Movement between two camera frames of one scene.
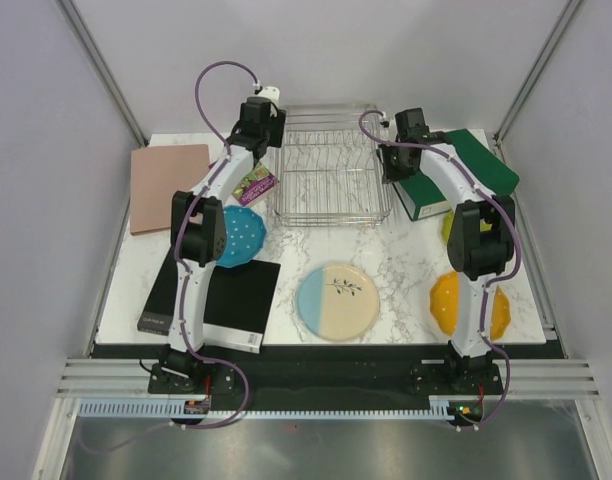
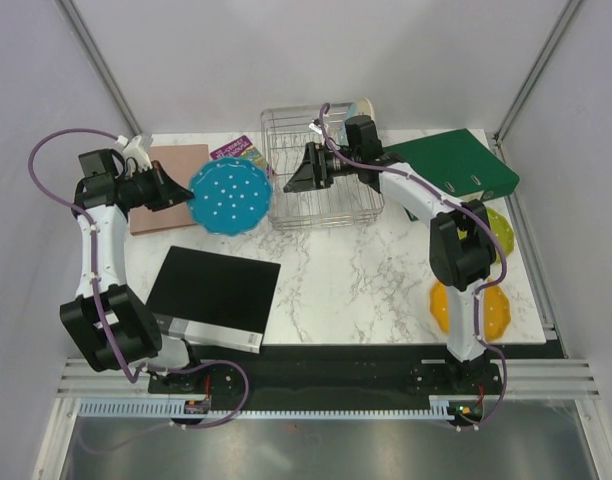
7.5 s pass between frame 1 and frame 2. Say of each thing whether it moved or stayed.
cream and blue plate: moved
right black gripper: moved
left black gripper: moved
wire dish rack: stayed
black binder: stayed
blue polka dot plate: moved
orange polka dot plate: stayed
